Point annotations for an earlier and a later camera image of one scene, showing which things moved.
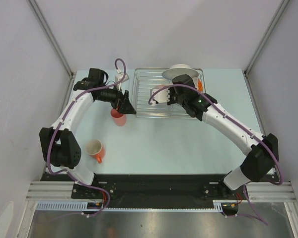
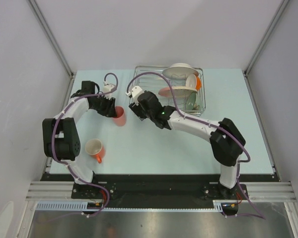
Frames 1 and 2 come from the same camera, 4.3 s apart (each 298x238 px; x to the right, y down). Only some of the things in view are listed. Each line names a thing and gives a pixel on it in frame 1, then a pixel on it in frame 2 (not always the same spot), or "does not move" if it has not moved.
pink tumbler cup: x=119 y=119 does not move
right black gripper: x=172 y=100 to x=136 y=108
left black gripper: x=124 y=106 to x=109 y=110
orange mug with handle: x=95 y=148 does not move
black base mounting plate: x=202 y=187 does not move
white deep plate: x=178 y=69 does not move
